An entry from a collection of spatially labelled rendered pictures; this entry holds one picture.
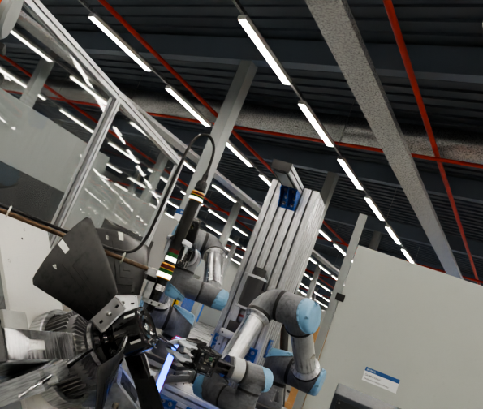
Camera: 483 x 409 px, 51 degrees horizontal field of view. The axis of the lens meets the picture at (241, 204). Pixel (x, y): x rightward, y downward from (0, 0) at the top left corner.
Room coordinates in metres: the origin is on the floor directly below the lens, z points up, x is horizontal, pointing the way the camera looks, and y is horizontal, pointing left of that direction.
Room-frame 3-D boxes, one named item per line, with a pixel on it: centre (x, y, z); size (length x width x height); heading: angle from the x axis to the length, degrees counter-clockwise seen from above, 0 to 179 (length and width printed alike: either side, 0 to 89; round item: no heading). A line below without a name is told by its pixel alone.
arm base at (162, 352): (2.43, 0.06, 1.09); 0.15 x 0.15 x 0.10
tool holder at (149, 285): (1.56, 0.15, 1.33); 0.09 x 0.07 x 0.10; 108
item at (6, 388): (1.25, 0.31, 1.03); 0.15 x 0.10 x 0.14; 73
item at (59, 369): (1.23, 0.25, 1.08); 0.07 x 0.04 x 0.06; 173
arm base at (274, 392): (2.25, -0.40, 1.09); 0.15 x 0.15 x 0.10
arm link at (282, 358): (2.25, -0.41, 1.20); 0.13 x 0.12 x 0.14; 60
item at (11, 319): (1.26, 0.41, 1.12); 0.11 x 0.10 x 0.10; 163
